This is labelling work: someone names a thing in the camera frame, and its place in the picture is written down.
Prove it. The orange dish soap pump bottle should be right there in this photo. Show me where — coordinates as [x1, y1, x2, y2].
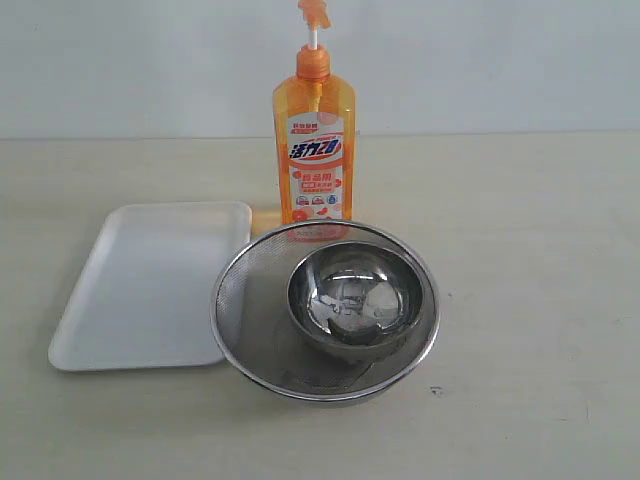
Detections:
[272, 1, 356, 225]

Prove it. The small stainless steel bowl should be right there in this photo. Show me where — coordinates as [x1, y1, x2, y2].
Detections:
[287, 240, 431, 363]

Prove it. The steel mesh strainer basket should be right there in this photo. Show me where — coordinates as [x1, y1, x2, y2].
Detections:
[211, 220, 440, 405]

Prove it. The white rectangular plastic tray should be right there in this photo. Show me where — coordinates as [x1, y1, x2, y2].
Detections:
[48, 201, 252, 372]

